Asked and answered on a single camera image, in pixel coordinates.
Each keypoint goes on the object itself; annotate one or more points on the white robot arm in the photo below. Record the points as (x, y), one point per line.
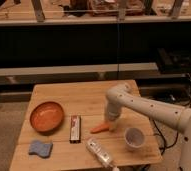
(174, 116)

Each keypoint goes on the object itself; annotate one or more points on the orange round bowl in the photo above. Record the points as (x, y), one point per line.
(46, 117)

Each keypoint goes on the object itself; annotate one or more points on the wooden shelf with clutter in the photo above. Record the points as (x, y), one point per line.
(62, 12)

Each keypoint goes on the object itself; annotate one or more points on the blue sponge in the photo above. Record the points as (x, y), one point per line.
(40, 149)

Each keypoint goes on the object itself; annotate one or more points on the white plastic bottle lying down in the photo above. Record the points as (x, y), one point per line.
(101, 154)

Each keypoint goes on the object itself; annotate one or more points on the white paper cup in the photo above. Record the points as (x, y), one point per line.
(134, 138)

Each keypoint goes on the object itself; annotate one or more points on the translucent yellowish end effector tool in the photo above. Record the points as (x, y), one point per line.
(113, 125)

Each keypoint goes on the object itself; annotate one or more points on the orange chili pepper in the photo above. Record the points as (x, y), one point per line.
(99, 128)

